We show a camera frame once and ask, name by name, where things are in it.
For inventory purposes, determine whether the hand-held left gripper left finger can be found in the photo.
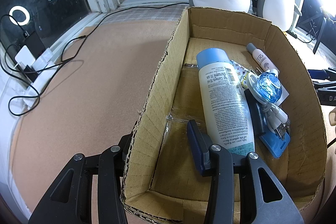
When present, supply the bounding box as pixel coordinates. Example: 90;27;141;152
28;121;139;224

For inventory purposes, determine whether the black power adapter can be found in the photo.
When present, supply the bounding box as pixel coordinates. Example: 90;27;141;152
25;32;46;56

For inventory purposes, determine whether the long black cable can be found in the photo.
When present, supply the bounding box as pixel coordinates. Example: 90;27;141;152
62;2;189;63

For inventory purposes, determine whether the black tripod stand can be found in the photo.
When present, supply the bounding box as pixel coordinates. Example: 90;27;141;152
312;15;331;55

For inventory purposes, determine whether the person's right hand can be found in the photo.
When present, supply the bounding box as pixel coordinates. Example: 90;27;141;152
328;107;336;135

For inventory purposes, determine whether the white plug charger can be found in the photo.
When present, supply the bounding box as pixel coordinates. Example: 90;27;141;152
252;68;289;106

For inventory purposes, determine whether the black adapter cable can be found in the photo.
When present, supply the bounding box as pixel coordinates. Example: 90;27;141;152
0;14;27;77

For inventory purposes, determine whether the white usb cable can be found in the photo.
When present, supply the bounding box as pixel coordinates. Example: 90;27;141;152
240;73;290;140

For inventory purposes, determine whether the black cylinder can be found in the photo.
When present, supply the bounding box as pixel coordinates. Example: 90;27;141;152
244;89;275;136

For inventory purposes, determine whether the black tripod cable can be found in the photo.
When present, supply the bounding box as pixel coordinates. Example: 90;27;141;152
295;18;322;44

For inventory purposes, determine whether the checked cloth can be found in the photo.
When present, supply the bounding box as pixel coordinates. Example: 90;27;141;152
102;2;189;22

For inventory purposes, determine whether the black plug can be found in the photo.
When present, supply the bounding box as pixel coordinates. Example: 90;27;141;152
20;64;40;83

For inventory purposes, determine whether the cardboard box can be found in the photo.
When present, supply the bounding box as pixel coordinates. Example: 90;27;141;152
120;6;328;223

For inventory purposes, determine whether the clear blue perfume bottle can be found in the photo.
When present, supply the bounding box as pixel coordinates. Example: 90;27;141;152
256;71;282;105

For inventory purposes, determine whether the white bottle with blue cap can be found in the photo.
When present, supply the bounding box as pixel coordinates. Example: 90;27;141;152
196;48;256;153

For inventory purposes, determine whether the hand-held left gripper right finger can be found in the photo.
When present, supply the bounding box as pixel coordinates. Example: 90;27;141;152
187;119;305;224

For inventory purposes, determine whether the small pink bottle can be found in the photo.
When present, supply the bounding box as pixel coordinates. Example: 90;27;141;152
246;43;279;75

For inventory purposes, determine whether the patterned white tube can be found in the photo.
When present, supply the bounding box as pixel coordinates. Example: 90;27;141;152
230;59;254;88

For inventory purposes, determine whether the blue device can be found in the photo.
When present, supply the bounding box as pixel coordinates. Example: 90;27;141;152
259;131;290;159

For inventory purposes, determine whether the white power strip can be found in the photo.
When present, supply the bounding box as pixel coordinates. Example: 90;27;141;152
22;48;59;107

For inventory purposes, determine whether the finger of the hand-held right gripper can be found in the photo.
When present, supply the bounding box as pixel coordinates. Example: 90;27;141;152
307;67;336;81
312;80;336;92

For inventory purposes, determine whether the white power adapter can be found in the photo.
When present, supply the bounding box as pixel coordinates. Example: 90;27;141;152
14;46;36;69

